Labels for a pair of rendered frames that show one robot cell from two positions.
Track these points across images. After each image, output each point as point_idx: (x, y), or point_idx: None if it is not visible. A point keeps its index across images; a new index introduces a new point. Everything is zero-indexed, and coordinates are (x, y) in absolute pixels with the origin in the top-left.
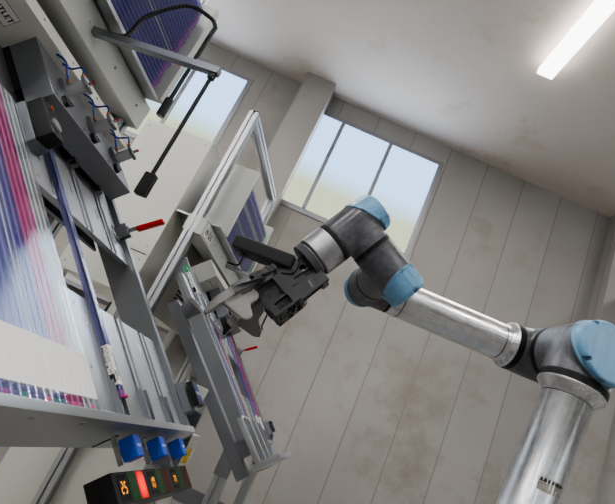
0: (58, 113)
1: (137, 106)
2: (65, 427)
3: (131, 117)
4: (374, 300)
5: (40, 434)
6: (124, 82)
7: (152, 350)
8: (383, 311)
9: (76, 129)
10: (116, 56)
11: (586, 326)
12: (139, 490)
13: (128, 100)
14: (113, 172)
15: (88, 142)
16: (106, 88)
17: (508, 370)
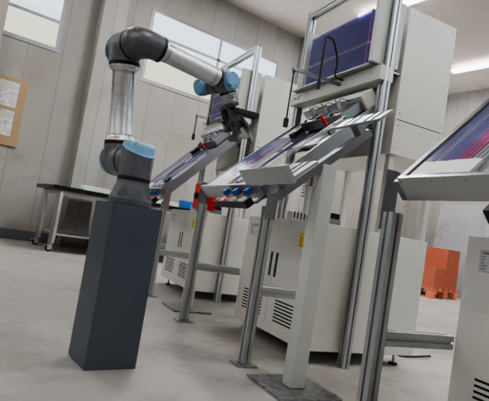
0: (305, 125)
1: (372, 72)
2: (217, 189)
3: (372, 79)
4: (215, 90)
5: (218, 192)
6: (360, 76)
7: None
8: (215, 86)
9: (310, 122)
10: (351, 76)
11: None
12: (220, 199)
13: (366, 78)
14: (328, 117)
15: (315, 121)
16: (360, 86)
17: (153, 59)
